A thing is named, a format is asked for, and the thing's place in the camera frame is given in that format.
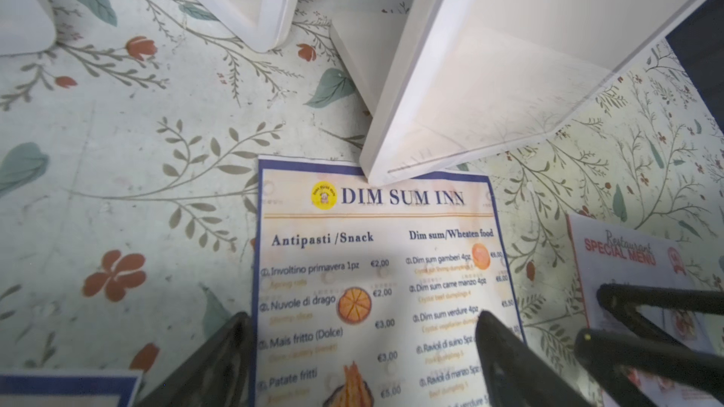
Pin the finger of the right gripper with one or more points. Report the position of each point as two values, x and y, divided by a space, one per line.
604 355
621 301

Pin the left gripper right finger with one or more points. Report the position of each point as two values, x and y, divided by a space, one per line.
514 375

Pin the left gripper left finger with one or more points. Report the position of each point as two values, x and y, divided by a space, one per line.
215 375

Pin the dim sum menu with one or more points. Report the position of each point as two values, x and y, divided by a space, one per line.
36 387
368 296

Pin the pink special menu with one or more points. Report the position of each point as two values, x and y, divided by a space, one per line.
610 254

